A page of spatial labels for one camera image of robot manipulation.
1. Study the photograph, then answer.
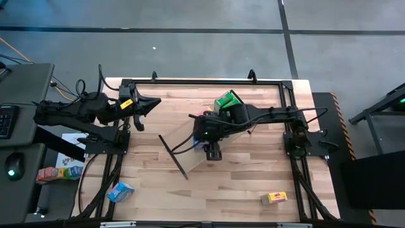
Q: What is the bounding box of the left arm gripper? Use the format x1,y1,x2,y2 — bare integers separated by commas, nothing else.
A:
118,83,163,132

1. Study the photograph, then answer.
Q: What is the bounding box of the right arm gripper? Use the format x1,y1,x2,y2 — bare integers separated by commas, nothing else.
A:
192,113,227,162

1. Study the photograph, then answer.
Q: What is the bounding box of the yellow Pops cereal box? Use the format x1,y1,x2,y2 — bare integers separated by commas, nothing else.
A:
260,191,289,206
197,106,215,117

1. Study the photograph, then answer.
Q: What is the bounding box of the green Apple Jacks cereal box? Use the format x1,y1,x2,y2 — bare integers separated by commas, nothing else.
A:
214,91,235,108
221,96,243,112

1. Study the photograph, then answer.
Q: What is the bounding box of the green and blue cereal box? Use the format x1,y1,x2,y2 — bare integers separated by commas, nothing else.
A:
65,165,84,181

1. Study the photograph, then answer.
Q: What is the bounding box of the orange cereal box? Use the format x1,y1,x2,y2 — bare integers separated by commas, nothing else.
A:
35,167,59,185

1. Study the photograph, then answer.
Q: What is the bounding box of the white printed paper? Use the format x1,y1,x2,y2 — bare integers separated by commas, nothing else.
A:
55,132,85,169

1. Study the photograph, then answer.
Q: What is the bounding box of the black mat with hazard stripes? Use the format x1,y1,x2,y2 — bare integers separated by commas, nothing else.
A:
311,91,378,226

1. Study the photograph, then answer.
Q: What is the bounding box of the grey desk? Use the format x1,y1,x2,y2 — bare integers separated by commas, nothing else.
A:
0,62,56,148
0,142,47,225

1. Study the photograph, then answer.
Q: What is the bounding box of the black keyboard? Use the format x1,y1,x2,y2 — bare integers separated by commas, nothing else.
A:
0,104,20,141

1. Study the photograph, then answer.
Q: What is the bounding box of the black computer mouse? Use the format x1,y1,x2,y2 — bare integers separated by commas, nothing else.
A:
4,151,26,182

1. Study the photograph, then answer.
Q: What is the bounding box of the black metal stand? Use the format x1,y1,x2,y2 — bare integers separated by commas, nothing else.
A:
347,81,405,156

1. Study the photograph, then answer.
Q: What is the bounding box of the black box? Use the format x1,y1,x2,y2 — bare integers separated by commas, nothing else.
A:
341,154,405,210

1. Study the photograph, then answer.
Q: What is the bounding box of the wooden shelf with black frame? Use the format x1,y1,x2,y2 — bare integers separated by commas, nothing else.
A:
158,89,251,181

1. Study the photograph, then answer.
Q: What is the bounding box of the black metal table frame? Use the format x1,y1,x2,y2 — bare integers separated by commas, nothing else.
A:
71,77,341,224

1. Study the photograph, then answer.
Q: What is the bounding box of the silver frame bracket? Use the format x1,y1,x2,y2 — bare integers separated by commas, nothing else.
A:
277,222,313,228
99,221,137,228

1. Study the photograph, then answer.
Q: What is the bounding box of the yellow cable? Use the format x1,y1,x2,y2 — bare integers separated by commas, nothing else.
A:
0,36,77,103

